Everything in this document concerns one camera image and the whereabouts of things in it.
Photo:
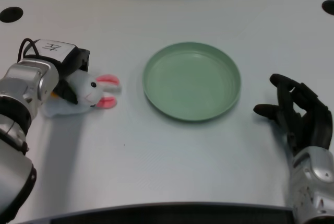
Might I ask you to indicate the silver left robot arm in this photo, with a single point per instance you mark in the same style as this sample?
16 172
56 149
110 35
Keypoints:
21 109

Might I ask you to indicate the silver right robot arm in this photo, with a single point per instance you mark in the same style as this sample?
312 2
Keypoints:
313 186

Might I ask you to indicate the dark robot torso edge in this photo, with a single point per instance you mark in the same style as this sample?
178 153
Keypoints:
169 214

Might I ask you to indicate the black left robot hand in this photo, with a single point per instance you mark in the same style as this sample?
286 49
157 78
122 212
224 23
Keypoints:
66 62

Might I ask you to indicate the white plush rabbit doll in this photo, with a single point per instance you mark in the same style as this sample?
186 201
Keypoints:
91 93

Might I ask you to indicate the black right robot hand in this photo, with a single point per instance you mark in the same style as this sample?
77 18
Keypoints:
304 119

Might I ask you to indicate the green round plate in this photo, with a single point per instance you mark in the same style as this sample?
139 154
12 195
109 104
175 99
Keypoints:
191 82

